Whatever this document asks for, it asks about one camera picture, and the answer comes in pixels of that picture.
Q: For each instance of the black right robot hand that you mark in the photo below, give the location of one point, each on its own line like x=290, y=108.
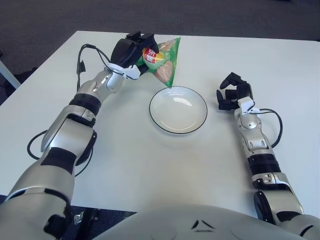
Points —
x=243, y=90

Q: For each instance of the grey robot torso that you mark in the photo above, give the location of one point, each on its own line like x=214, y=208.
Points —
x=175, y=222

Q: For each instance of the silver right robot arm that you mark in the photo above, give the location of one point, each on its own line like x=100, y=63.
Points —
x=248, y=125

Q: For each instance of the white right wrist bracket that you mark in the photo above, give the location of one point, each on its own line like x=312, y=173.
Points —
x=246, y=103

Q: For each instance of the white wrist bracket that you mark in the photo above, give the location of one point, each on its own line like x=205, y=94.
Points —
x=246, y=103
x=132, y=72

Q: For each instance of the green chips snack bag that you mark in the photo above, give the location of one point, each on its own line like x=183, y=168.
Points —
x=165, y=67

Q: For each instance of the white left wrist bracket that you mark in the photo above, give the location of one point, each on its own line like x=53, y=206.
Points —
x=132, y=72

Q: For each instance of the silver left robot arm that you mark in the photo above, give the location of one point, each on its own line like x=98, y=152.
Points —
x=95, y=87

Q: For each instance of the white plate black rim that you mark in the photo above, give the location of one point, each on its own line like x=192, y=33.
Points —
x=178, y=111

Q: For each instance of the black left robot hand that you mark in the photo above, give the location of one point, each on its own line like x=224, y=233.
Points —
x=123, y=52

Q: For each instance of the black robot waist hardware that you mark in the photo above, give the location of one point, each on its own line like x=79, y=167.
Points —
x=100, y=217

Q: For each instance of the white table leg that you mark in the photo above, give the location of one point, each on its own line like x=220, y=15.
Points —
x=8, y=75

